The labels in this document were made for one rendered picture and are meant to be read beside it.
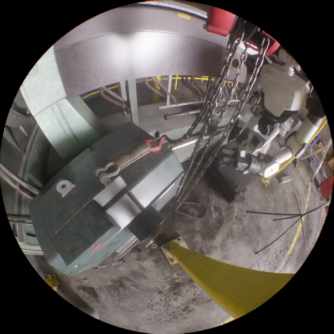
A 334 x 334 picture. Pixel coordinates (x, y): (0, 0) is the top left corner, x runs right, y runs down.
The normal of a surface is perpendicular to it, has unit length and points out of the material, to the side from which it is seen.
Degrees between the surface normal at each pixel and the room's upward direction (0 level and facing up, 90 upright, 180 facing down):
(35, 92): 90
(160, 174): 45
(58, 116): 90
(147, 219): 0
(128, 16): 78
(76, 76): 90
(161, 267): 0
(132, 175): 0
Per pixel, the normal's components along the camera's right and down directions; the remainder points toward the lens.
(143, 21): 0.48, 0.64
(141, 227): 0.07, -0.53
